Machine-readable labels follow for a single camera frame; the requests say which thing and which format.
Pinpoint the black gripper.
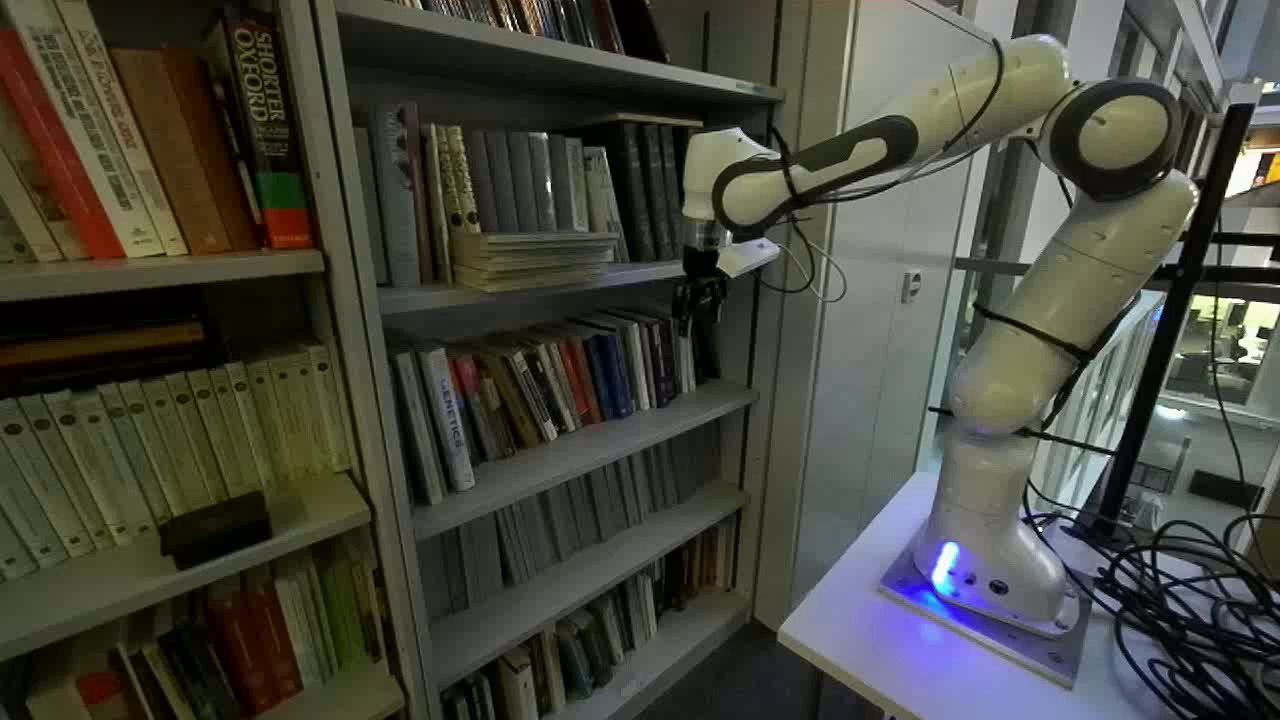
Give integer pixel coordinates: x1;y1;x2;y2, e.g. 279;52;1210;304
672;247;728;318

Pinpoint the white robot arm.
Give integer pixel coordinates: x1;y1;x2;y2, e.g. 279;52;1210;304
684;36;1197;638

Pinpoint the dark encyclopedia books row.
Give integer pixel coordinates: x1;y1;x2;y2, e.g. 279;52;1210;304
604;122;682;260

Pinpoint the grey Machine Intelligence books row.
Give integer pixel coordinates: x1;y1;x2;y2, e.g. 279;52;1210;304
464;130;624;236

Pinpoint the stack of cream paper books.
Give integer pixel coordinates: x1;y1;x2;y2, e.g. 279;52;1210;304
454;234;618;292

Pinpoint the grey right bookshelf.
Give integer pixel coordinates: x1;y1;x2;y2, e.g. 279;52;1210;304
313;0;777;720

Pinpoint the grey bookshelf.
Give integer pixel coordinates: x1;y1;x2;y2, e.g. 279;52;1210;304
313;0;777;720
0;0;426;720

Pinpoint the white robot table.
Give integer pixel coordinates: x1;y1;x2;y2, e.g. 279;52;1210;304
777;466;1280;720

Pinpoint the black metal stand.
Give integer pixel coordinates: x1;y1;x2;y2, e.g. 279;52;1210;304
1090;99;1258;538

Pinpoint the grey left bookshelf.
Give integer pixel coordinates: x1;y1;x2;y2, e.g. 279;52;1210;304
0;0;426;720

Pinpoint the brown hardcover book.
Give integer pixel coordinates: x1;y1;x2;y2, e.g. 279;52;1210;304
114;49;255;258

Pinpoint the black box on shelf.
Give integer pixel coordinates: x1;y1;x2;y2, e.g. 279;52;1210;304
159;494;274;567

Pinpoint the white book series row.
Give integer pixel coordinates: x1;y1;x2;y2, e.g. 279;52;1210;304
0;343;354;579

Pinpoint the red hardcover book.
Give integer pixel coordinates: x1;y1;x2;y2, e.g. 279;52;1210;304
0;28;124;260

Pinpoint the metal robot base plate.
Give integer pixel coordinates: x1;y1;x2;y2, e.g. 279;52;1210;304
881;546;1093;689

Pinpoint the black cable bundle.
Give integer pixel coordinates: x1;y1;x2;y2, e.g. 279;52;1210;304
1024;478;1280;720

